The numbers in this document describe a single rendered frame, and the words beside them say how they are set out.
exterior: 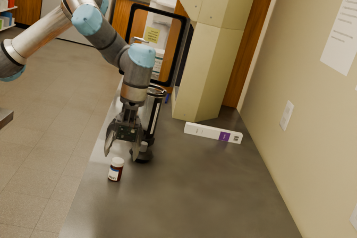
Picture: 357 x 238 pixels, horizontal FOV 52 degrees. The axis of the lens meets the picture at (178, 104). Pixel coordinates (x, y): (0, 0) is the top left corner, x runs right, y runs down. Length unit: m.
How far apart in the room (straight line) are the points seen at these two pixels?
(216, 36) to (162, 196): 0.80
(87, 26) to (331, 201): 0.85
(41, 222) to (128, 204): 1.42
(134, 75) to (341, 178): 0.66
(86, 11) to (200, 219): 0.67
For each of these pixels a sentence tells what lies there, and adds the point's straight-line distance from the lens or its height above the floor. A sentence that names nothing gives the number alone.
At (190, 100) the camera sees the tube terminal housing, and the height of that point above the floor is 1.05.
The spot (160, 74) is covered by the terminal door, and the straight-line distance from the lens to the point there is 2.03.
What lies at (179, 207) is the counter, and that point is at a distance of 1.15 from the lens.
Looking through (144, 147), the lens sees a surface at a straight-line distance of 1.31.
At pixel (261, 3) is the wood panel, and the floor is 1.55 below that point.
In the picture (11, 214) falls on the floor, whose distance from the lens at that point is 2.54.
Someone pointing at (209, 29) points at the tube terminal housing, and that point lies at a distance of 1.67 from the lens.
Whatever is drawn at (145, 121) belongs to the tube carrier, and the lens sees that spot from 1.39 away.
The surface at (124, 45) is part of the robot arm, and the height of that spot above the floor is 1.36.
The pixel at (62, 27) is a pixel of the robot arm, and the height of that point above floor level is 1.30.
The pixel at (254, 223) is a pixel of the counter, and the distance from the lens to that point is 1.21.
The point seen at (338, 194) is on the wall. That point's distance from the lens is 1.17.
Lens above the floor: 1.59
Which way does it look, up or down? 19 degrees down
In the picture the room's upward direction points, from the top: 15 degrees clockwise
